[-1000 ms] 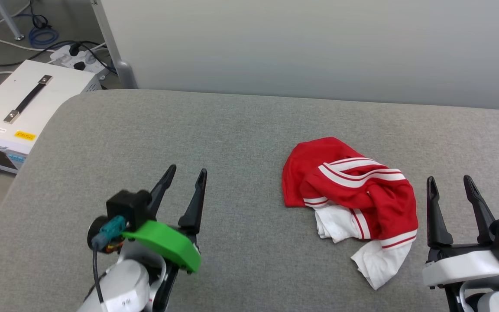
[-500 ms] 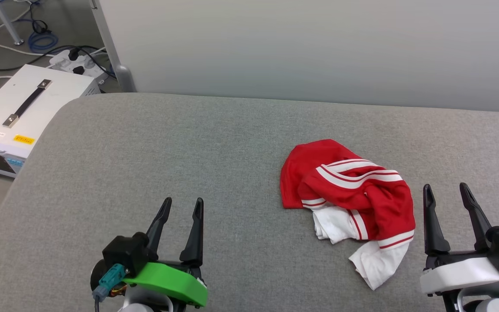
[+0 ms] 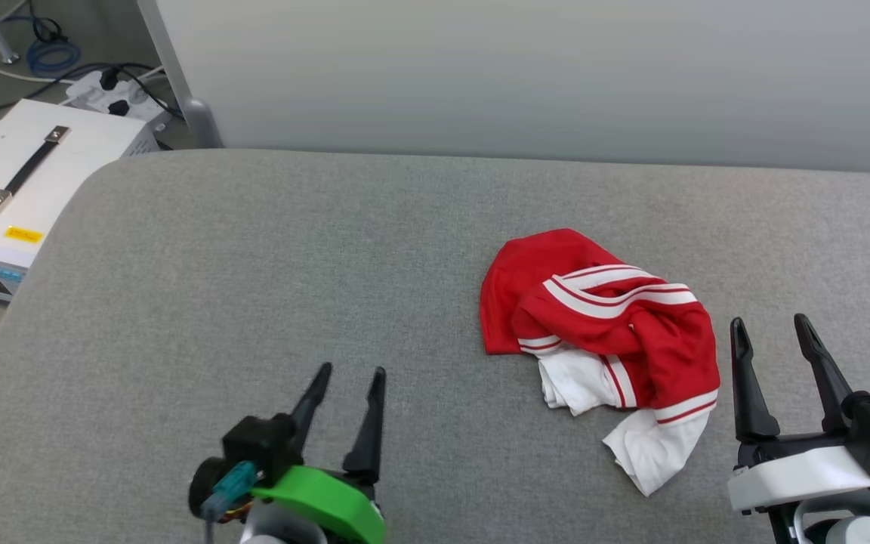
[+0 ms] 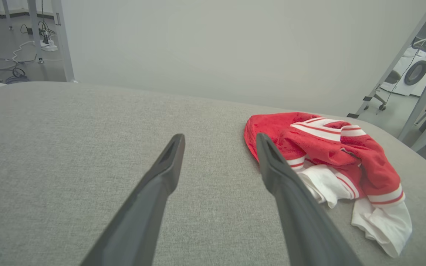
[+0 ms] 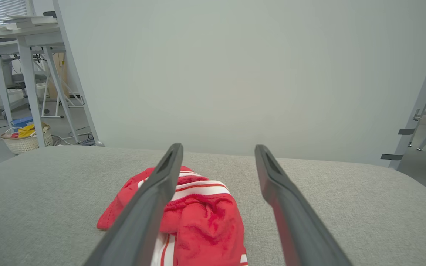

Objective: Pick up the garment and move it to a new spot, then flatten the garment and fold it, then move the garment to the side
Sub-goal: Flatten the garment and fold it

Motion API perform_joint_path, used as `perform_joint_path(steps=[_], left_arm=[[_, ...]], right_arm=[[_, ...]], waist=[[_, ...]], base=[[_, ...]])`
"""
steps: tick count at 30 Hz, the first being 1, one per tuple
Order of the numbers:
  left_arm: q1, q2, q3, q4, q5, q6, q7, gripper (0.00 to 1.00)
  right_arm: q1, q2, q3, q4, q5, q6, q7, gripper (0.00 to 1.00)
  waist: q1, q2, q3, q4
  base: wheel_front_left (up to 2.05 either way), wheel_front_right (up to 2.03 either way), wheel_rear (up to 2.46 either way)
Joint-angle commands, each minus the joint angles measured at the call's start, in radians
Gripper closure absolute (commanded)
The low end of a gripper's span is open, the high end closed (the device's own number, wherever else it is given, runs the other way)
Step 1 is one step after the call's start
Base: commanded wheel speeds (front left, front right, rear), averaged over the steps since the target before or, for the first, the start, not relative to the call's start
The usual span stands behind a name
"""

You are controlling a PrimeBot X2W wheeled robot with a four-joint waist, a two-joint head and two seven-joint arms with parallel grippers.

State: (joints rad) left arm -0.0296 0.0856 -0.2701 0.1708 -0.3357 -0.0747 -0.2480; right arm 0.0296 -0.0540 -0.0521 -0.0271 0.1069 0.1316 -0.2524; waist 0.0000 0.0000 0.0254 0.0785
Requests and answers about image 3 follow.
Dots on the white partition panel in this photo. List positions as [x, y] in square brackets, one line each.
[518, 68]

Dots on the white power strip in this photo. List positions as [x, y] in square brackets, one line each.
[91, 91]

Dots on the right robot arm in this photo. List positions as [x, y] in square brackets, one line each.
[850, 529]

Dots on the red and white garment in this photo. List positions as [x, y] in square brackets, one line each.
[654, 340]

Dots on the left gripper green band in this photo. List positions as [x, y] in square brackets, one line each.
[329, 499]

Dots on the white box device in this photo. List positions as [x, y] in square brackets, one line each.
[65, 159]

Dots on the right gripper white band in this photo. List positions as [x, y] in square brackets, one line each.
[797, 472]

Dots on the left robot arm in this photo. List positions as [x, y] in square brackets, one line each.
[276, 529]

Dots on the yellow warning label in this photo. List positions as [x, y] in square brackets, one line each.
[24, 234]

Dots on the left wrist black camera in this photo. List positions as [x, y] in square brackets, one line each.
[261, 446]

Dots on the grey partition frame post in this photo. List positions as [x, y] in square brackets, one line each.
[178, 75]

